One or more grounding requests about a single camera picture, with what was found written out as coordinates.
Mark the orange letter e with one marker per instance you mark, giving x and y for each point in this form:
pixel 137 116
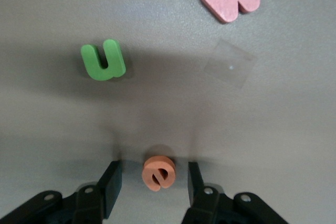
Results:
pixel 151 175

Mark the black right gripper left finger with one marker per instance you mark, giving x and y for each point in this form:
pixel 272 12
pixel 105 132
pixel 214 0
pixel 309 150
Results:
pixel 86 203

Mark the green letter u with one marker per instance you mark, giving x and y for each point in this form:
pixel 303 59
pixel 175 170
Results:
pixel 102 73

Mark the clear tape square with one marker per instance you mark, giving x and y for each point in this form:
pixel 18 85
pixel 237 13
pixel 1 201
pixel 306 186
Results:
pixel 229 62

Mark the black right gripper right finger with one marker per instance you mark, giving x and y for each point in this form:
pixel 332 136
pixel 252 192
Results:
pixel 210 205

